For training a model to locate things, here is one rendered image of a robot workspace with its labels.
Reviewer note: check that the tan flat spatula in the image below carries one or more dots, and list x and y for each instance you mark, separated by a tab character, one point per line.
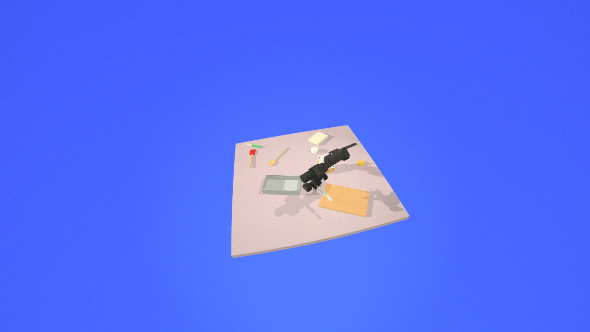
272	162

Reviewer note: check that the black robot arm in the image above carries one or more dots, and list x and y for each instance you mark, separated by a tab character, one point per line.
319	170

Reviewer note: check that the red spatula with wooden handle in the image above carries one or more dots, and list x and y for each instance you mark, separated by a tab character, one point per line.
251	153

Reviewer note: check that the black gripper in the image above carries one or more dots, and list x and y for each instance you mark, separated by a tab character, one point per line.
314	183

